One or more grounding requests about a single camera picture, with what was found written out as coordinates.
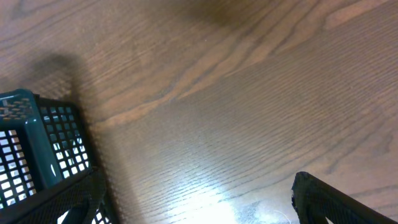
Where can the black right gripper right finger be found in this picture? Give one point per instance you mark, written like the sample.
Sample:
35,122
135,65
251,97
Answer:
317,202

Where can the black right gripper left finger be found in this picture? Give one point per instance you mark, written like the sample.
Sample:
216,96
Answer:
78,197

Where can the dark green plastic basket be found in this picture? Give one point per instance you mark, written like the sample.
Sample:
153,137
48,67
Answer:
43,142

